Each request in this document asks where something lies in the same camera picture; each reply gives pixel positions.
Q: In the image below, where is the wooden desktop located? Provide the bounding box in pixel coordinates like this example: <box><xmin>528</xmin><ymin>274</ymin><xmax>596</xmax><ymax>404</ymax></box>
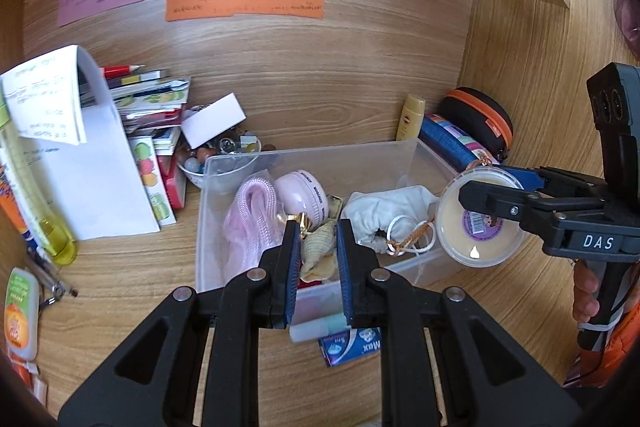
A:
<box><xmin>0</xmin><ymin>127</ymin><xmax>591</xmax><ymax>427</ymax></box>

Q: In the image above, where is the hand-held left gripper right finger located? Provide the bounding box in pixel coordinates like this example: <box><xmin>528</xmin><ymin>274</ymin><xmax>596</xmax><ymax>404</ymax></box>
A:
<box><xmin>336</xmin><ymin>218</ymin><xmax>583</xmax><ymax>427</ymax></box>

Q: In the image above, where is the round clear lidded container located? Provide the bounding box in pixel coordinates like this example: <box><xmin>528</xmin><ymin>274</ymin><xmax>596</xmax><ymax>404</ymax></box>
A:
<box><xmin>436</xmin><ymin>164</ymin><xmax>527</xmax><ymax>268</ymax></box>

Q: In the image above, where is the pale green white tube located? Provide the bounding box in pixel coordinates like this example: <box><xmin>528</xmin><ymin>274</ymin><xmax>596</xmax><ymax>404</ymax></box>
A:
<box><xmin>289</xmin><ymin>312</ymin><xmax>348</xmax><ymax>343</ymax></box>

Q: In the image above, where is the white paper sheet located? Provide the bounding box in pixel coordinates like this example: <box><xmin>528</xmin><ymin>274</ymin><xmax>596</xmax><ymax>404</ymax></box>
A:
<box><xmin>30</xmin><ymin>49</ymin><xmax>161</xmax><ymax>242</ymax></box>

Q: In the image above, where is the white rectangular box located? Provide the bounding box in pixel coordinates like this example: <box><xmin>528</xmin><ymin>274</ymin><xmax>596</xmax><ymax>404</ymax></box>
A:
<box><xmin>181</xmin><ymin>93</ymin><xmax>246</xmax><ymax>148</ymax></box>

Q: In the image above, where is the blue white packet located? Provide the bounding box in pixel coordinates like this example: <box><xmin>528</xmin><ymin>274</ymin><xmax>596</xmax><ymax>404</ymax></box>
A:
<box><xmin>318</xmin><ymin>326</ymin><xmax>383</xmax><ymax>367</ymax></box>

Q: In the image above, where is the stack of books and booklets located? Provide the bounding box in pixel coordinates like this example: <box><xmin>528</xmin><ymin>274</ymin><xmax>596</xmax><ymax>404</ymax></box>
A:
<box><xmin>80</xmin><ymin>67</ymin><xmax>193</xmax><ymax>140</ymax></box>

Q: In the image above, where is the pink round case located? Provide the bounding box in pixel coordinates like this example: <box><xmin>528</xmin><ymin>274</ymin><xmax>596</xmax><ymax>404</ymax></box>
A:
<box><xmin>274</xmin><ymin>170</ymin><xmax>328</xmax><ymax>228</ymax></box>

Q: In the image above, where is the bundle of pens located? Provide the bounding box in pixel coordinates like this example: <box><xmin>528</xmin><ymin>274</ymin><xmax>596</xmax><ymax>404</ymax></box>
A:
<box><xmin>25</xmin><ymin>247</ymin><xmax>78</xmax><ymax>308</ymax></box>

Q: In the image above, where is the green orange label tube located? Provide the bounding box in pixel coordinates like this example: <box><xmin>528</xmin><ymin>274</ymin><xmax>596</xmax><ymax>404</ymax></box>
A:
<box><xmin>4</xmin><ymin>267</ymin><xmax>41</xmax><ymax>358</ymax></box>

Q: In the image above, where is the yellow sunscreen bottle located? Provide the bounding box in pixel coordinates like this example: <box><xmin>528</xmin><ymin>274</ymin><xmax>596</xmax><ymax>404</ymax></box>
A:
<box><xmin>396</xmin><ymin>94</ymin><xmax>426</xmax><ymax>142</ymax></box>

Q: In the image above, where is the black case with orange zip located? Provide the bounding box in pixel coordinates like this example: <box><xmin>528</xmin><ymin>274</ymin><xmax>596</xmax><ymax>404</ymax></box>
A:
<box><xmin>439</xmin><ymin>87</ymin><xmax>514</xmax><ymax>158</ymax></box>

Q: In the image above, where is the handwritten white paper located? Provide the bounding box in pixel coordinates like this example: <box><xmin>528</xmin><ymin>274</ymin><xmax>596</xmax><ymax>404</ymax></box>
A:
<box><xmin>0</xmin><ymin>45</ymin><xmax>87</xmax><ymax>145</ymax></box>

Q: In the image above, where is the person's right hand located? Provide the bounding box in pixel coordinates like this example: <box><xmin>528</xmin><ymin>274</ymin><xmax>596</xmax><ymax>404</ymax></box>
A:
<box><xmin>572</xmin><ymin>264</ymin><xmax>601</xmax><ymax>324</ymax></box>

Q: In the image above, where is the gold braided cord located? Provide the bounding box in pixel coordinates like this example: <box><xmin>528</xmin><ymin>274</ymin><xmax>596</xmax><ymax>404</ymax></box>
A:
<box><xmin>387</xmin><ymin>218</ymin><xmax>437</xmax><ymax>256</ymax></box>

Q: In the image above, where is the beige seashell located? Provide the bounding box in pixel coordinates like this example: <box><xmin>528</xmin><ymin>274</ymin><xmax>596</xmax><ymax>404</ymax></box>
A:
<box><xmin>299</xmin><ymin>222</ymin><xmax>340</xmax><ymax>280</ymax></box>

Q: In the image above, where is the red pencil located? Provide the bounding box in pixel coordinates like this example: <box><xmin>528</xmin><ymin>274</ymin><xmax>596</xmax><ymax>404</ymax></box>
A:
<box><xmin>102</xmin><ymin>63</ymin><xmax>146</xmax><ymax>78</ymax></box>

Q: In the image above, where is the pink mesh pouch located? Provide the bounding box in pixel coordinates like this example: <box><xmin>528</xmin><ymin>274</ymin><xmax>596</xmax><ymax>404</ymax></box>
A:
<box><xmin>222</xmin><ymin>177</ymin><xmax>286</xmax><ymax>278</ymax></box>

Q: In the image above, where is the red book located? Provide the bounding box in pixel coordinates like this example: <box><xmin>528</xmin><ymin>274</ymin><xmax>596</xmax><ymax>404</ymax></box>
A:
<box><xmin>157</xmin><ymin>142</ymin><xmax>187</xmax><ymax>210</ymax></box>

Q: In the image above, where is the person's right forearm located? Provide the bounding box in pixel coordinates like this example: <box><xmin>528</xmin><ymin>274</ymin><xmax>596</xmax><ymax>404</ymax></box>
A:
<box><xmin>565</xmin><ymin>297</ymin><xmax>640</xmax><ymax>388</ymax></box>

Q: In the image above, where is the white cloth pouch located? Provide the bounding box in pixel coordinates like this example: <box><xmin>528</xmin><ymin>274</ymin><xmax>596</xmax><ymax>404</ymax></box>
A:
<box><xmin>345</xmin><ymin>187</ymin><xmax>441</xmax><ymax>253</ymax></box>

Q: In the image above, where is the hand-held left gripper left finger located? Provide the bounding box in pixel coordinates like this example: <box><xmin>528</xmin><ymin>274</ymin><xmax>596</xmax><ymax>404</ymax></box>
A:
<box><xmin>57</xmin><ymin>221</ymin><xmax>303</xmax><ymax>427</ymax></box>

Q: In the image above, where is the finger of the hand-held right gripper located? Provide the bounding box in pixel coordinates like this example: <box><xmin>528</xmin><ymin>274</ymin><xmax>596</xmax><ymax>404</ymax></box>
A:
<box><xmin>458</xmin><ymin>181</ymin><xmax>571</xmax><ymax>235</ymax></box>
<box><xmin>500</xmin><ymin>164</ymin><xmax>607</xmax><ymax>208</ymax></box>

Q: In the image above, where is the clear plastic storage box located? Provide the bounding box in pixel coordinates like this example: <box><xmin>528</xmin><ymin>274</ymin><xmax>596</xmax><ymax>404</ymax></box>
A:
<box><xmin>196</xmin><ymin>138</ymin><xmax>468</xmax><ymax>325</ymax></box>

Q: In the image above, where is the blue fabric pencil case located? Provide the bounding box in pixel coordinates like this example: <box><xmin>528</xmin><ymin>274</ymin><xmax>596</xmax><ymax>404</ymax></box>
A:
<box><xmin>419</xmin><ymin>113</ymin><xmax>501</xmax><ymax>172</ymax></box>

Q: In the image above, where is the cartoon sticker sheet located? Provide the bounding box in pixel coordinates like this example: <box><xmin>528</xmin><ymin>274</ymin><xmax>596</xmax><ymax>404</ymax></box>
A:
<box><xmin>131</xmin><ymin>134</ymin><xmax>177</xmax><ymax>228</ymax></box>

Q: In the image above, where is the white ceramic bowl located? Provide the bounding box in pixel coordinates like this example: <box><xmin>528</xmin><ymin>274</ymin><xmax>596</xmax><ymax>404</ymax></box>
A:
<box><xmin>176</xmin><ymin>132</ymin><xmax>263</xmax><ymax>190</ymax></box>

